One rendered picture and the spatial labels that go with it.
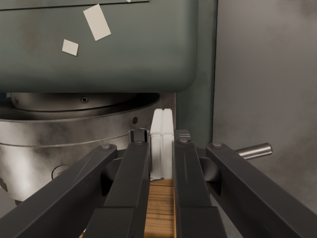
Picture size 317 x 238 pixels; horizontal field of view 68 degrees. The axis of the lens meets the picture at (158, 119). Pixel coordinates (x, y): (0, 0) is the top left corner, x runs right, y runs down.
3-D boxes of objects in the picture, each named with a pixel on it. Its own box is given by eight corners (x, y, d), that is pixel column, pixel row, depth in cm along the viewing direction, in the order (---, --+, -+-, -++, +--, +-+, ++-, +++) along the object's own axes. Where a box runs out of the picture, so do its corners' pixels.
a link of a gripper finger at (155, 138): (162, 180, 15) (150, 180, 15) (163, 140, 22) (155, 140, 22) (161, 135, 14) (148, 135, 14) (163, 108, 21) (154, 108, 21)
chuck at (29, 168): (28, 103, 59) (-74, 155, 29) (152, 97, 63) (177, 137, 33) (34, 137, 61) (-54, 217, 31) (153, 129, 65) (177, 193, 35)
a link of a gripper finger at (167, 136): (161, 135, 14) (173, 135, 14) (163, 108, 21) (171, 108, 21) (162, 180, 15) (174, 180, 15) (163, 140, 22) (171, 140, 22)
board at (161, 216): (64, 148, 73) (57, 154, 70) (179, 153, 68) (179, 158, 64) (76, 228, 82) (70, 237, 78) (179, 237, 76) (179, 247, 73)
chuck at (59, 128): (25, 89, 58) (-82, 128, 28) (151, 84, 62) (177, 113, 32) (28, 103, 59) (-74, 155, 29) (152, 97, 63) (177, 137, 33)
